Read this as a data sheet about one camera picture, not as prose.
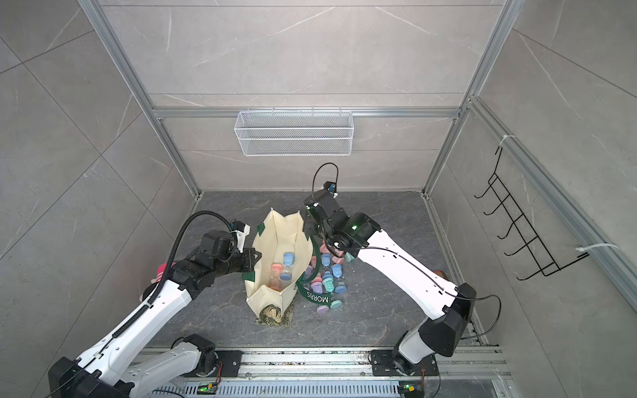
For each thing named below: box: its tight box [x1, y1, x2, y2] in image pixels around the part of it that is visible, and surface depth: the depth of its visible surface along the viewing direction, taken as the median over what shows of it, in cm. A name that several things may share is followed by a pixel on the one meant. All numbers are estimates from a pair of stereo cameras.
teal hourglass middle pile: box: [322, 276, 335, 293], surface depth 89 cm
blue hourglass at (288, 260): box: [279, 252, 297, 281], surface depth 95 cm
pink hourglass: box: [268, 262, 285, 292], surface depth 92 cm
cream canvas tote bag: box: [242, 207, 331, 319], surface depth 85 cm
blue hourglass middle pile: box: [330, 263, 343, 279], surface depth 93 cm
